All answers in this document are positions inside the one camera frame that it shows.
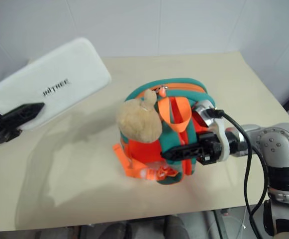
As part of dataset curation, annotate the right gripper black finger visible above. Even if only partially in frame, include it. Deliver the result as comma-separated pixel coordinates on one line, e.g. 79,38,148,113
160,142,202,161

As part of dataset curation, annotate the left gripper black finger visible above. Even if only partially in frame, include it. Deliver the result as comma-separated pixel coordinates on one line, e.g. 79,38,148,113
3,102,46,129

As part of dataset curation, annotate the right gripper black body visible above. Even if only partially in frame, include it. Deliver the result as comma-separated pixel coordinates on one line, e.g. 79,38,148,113
195,131,222,166

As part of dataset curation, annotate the orange and teal plush backpack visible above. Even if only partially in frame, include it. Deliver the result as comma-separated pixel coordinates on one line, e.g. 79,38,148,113
112,77,216,186

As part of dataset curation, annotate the dark rounded shape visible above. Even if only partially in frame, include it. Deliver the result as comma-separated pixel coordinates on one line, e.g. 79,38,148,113
163,214,193,239

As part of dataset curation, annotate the grey metal table leg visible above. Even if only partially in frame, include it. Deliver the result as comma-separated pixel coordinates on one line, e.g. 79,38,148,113
203,210,226,239

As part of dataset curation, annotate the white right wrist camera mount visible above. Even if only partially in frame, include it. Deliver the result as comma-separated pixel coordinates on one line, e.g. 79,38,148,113
193,99,232,163

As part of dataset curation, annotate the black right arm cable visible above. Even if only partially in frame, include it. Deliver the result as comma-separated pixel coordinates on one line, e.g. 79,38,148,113
206,107,269,239

